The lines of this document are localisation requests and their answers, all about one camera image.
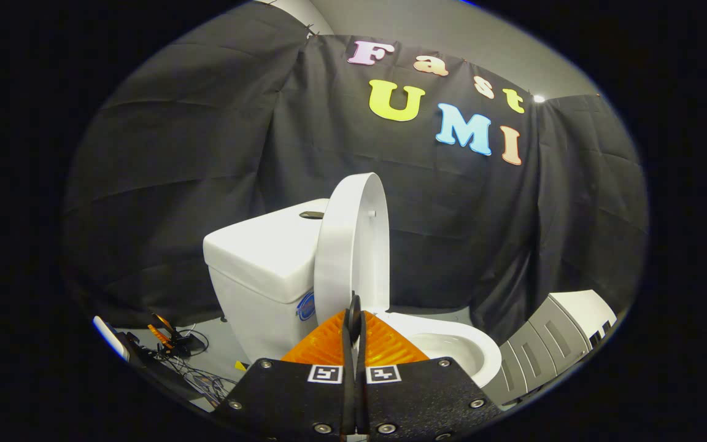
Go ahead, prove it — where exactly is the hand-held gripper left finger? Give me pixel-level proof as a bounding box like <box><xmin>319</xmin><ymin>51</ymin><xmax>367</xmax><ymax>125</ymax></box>
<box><xmin>212</xmin><ymin>295</ymin><xmax>355</xmax><ymax>440</ymax></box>

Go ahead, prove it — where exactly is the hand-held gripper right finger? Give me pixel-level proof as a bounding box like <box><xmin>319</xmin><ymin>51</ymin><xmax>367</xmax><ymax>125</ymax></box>
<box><xmin>353</xmin><ymin>295</ymin><xmax>503</xmax><ymax>440</ymax></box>

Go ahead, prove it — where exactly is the white toilet lid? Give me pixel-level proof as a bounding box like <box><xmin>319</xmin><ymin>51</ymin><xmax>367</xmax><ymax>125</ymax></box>
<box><xmin>314</xmin><ymin>173</ymin><xmax>390</xmax><ymax>327</ymax></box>

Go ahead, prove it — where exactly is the white ceramic toilet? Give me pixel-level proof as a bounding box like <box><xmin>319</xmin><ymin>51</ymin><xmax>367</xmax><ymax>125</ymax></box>
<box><xmin>203</xmin><ymin>198</ymin><xmax>503</xmax><ymax>389</ymax></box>

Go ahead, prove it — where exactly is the grey louvered cabinet white top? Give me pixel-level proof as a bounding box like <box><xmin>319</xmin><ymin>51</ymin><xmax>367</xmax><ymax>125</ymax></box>
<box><xmin>485</xmin><ymin>290</ymin><xmax>617</xmax><ymax>407</ymax></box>

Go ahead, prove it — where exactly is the orange black tool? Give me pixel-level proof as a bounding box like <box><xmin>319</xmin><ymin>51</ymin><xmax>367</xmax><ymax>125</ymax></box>
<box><xmin>147</xmin><ymin>313</ymin><xmax>177</xmax><ymax>352</ymax></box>

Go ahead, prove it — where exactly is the white flat device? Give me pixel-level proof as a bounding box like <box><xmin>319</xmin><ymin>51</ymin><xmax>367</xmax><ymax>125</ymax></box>
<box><xmin>92</xmin><ymin>316</ymin><xmax>131</xmax><ymax>362</ymax></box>

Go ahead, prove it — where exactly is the black backdrop cloth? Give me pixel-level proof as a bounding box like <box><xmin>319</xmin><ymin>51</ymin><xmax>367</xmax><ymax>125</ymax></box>
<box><xmin>62</xmin><ymin>3</ymin><xmax>649</xmax><ymax>346</ymax></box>

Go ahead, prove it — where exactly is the tangle of black cables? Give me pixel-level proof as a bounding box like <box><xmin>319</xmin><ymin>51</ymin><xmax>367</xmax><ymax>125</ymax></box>
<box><xmin>158</xmin><ymin>328</ymin><xmax>239</xmax><ymax>409</ymax></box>

